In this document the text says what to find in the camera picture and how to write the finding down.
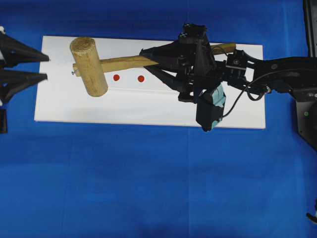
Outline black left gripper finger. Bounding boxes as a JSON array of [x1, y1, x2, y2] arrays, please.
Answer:
[[0, 70, 48, 101], [0, 33, 50, 67]]

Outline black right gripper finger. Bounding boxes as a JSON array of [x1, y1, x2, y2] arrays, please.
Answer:
[[139, 41, 196, 66], [147, 66, 199, 94]]

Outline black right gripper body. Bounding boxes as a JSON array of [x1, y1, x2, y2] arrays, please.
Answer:
[[178, 23, 220, 102]]

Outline wooden mallet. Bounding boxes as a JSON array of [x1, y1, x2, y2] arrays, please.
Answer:
[[70, 37, 225, 97]]

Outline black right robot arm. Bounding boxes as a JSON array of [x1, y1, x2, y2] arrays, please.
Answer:
[[140, 23, 317, 103]]

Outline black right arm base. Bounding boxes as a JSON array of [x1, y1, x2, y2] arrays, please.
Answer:
[[292, 87, 317, 151]]

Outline wrist camera with teal padding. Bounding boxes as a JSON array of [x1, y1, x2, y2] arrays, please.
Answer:
[[196, 84, 226, 131]]

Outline black camera cable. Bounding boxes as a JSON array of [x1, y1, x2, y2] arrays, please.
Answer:
[[211, 44, 267, 119]]

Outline black frame rail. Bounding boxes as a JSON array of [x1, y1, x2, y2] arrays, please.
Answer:
[[303, 0, 317, 58]]

